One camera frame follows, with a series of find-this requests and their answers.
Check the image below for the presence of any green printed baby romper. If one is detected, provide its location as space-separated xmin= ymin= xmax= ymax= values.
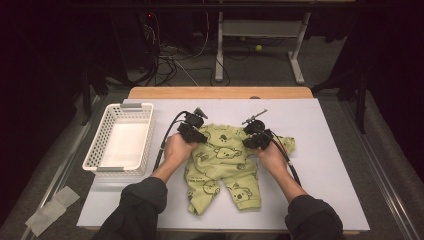
xmin=184 ymin=123 xmax=297 ymax=216

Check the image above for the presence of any person's left hand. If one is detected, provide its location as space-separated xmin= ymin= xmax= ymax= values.
xmin=163 ymin=132 xmax=199 ymax=171

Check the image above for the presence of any white metal desk frame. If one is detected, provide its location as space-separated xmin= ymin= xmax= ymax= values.
xmin=214 ymin=11 xmax=313 ymax=85

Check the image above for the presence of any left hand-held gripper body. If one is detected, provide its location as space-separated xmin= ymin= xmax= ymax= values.
xmin=176 ymin=107 xmax=205 ymax=145

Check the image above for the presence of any bundle of floor cables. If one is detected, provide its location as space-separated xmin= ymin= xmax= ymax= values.
xmin=139 ymin=13 xmax=232 ymax=88

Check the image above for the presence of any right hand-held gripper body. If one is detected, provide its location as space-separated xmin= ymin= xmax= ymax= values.
xmin=242 ymin=108 xmax=275 ymax=151

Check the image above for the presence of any metal floor rail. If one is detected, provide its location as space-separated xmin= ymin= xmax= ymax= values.
xmin=339 ymin=99 xmax=421 ymax=240
xmin=19 ymin=94 xmax=103 ymax=240

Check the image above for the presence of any white table mat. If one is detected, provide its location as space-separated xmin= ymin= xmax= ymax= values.
xmin=76 ymin=98 xmax=371 ymax=233

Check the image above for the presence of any white perforated plastic basket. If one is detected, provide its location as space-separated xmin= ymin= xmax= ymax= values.
xmin=81 ymin=102 xmax=155 ymax=177

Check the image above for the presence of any person's right hand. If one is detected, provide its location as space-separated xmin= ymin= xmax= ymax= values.
xmin=254 ymin=141 xmax=291 ymax=174

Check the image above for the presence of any dark box with red light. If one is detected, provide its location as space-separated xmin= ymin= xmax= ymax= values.
xmin=111 ymin=9 xmax=159 ymax=73

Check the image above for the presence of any grey tape patch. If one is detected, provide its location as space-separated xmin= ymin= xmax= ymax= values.
xmin=24 ymin=185 xmax=81 ymax=238

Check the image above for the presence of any black stand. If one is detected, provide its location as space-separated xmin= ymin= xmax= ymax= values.
xmin=311 ymin=68 xmax=369 ymax=135
xmin=80 ymin=64 xmax=109 ymax=127

